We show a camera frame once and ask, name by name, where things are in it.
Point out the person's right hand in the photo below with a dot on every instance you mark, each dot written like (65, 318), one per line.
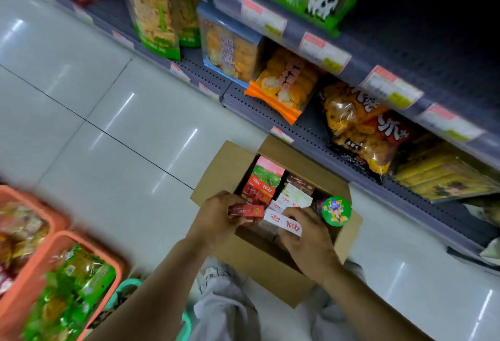
(312, 245)

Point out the dark brown snack box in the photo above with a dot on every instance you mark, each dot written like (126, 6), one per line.
(299, 185)

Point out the orange cracker bag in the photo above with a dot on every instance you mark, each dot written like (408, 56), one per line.
(285, 83)

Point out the person's left forearm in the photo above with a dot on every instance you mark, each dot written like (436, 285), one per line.
(152, 294)

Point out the pale snack bag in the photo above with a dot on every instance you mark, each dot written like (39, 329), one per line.
(484, 210)
(492, 253)

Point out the yellow biscuit stick bag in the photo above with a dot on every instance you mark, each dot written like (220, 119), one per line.
(437, 174)

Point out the blue cracker bag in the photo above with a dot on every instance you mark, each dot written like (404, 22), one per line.
(228, 45)

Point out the pile of green snack packets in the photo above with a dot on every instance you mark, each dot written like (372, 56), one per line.
(66, 294)

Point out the green and pink snack box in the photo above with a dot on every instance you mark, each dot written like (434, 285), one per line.
(267, 172)

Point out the white snack box with red print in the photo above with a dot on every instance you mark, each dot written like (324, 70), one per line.
(293, 198)
(279, 221)

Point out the person's left fingers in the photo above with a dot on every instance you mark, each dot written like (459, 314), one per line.
(235, 200)

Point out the orange plastic basket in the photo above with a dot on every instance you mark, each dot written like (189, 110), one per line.
(105, 258)
(47, 215)

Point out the person's gray trousers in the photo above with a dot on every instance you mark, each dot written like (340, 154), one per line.
(222, 305)

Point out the teal plastic basket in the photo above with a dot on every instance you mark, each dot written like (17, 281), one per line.
(129, 288)

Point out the green-edged cracker bag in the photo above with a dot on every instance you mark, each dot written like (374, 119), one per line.
(187, 20)
(154, 12)

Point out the person's left hand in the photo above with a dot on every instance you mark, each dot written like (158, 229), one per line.
(213, 217)

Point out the row of shelf price labels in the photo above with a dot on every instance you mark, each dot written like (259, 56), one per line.
(324, 53)

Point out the pile of mixed snack packets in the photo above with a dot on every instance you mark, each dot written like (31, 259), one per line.
(17, 235)

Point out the green lidded snack cup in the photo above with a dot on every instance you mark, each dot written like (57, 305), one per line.
(334, 211)

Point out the person's right fingers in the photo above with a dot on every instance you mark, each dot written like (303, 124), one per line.
(302, 217)

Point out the brown cardboard box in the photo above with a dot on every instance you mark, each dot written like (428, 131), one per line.
(218, 174)

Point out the black and orange snack bag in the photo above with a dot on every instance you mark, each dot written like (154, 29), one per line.
(345, 108)
(375, 143)

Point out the person's right forearm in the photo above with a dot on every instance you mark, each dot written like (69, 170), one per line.
(363, 305)

